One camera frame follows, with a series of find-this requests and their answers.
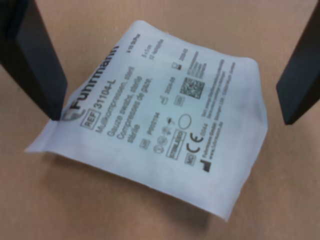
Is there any brown cardboard sheet with holes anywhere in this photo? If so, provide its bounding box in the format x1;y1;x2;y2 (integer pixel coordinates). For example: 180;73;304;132
0;0;320;240

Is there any white printed gauze packet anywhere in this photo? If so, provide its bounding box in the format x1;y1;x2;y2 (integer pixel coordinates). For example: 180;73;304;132
24;19;270;222

